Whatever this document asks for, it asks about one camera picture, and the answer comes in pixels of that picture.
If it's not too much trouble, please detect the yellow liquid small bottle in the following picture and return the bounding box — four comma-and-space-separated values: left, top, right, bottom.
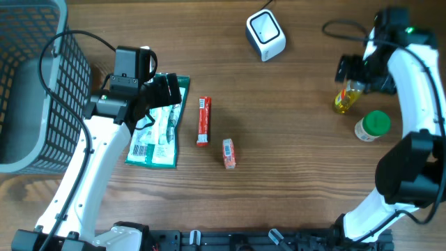
333, 80, 365, 114

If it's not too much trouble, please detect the green lid white jar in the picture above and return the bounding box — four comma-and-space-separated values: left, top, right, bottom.
354, 110, 392, 142

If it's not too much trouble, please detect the red stick packet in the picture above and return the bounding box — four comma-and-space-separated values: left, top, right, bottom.
197, 96, 212, 146

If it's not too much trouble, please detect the red white carton cup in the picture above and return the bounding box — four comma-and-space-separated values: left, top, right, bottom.
222, 139, 236, 169

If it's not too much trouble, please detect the mint green wipes packet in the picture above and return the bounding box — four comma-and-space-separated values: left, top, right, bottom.
139, 105, 181, 145

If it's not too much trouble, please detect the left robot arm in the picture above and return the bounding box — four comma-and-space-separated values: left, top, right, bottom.
11, 47, 182, 250

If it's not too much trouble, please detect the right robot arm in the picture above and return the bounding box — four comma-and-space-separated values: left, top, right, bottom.
328, 7, 445, 249

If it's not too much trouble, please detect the white barcode scanner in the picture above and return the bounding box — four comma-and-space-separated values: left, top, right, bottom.
245, 9, 286, 62

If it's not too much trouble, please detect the grey plastic mesh basket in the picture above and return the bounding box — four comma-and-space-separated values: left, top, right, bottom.
1, 1, 92, 174

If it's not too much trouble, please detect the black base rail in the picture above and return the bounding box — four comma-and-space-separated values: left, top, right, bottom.
147, 229, 394, 251

